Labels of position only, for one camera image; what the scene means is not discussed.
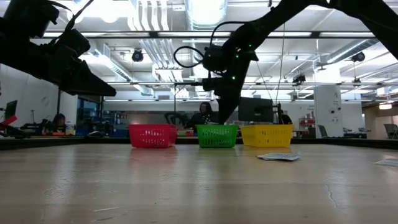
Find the small green and white packet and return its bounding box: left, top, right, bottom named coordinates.
left=372, top=158, right=398, bottom=168

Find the red plastic basket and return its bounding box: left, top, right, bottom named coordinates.
left=128, top=124, right=178, bottom=149

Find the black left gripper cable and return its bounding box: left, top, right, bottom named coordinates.
left=46, top=0, right=95, bottom=44

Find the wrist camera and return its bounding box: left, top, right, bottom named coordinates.
left=2, top=0, right=60, bottom=39
left=201, top=45, right=233, bottom=73

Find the yellow plastic basket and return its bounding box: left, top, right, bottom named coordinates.
left=240, top=124, right=294, bottom=149

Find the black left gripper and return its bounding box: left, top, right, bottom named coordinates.
left=24, top=29, right=117, bottom=96

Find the green plastic basket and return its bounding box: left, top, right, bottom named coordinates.
left=195, top=124, right=239, bottom=149

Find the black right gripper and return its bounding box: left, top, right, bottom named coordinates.
left=202, top=52, right=259, bottom=125

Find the black ceiling camera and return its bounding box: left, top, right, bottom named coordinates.
left=132, top=49, right=145, bottom=63
left=351, top=51, right=366, bottom=63

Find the silver ceiling duct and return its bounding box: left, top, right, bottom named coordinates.
left=185, top=0, right=229, bottom=63

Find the grey office chair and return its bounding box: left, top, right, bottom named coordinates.
left=317, top=124, right=329, bottom=139

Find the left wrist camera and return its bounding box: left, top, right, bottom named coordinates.
left=2, top=0, right=60, bottom=39

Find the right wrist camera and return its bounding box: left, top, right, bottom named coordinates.
left=201, top=45, right=233, bottom=73

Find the black computer monitor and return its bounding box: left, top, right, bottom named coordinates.
left=239, top=96, right=275, bottom=123
left=4, top=99, right=19, bottom=121

